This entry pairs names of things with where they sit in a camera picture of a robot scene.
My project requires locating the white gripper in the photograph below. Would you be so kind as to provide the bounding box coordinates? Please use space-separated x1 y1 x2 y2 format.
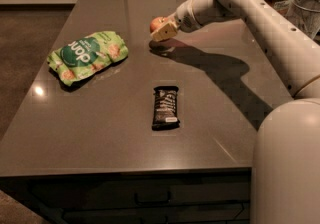
151 1 202 42

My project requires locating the red apple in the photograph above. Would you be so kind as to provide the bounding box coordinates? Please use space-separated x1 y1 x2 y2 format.
149 16 167 33

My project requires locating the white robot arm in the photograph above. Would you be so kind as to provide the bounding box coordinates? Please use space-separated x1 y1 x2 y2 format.
150 0 320 224

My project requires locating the green rice chip bag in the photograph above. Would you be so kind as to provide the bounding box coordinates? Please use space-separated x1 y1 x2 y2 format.
47 31 129 86

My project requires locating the black snack bar wrapper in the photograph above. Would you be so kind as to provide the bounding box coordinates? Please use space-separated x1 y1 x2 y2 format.
152 86 180 131

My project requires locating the clear glass cup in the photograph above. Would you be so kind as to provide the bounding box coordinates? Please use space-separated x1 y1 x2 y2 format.
286 0 320 39

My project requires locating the dark drawer cabinet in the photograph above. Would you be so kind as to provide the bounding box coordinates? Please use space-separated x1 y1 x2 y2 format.
1 170 251 224

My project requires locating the black drawer handle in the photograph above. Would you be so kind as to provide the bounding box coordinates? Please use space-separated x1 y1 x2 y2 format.
134 191 172 207

